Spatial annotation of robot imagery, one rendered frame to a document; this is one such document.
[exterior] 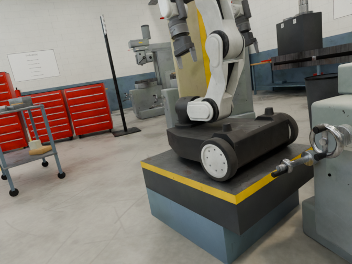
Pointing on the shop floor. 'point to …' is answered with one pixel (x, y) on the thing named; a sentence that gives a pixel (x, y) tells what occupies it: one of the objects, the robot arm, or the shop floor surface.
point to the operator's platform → (224, 198)
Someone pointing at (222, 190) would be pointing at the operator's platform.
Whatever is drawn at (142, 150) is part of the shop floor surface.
